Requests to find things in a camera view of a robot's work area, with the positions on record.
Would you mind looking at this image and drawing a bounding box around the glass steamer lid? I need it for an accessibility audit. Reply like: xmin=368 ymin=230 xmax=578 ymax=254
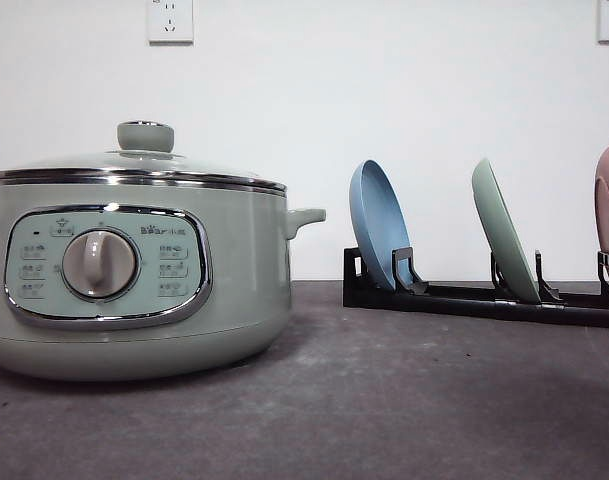
xmin=0 ymin=121 xmax=287 ymax=194

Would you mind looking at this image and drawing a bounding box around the green plate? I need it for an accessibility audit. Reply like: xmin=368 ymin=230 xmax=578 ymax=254
xmin=472 ymin=158 xmax=541 ymax=304

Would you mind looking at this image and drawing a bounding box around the blue plate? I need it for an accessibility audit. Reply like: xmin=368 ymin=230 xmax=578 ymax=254
xmin=349 ymin=160 xmax=411 ymax=290

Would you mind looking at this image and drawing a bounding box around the green electric steamer pot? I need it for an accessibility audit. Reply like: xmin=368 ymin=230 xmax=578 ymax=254
xmin=0 ymin=177 xmax=326 ymax=382

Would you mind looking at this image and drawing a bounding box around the black plate rack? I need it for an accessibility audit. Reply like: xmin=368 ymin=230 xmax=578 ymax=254
xmin=343 ymin=247 xmax=609 ymax=329

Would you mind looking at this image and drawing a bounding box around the white wall socket left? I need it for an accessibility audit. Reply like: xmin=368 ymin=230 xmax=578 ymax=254
xmin=147 ymin=0 xmax=194 ymax=48

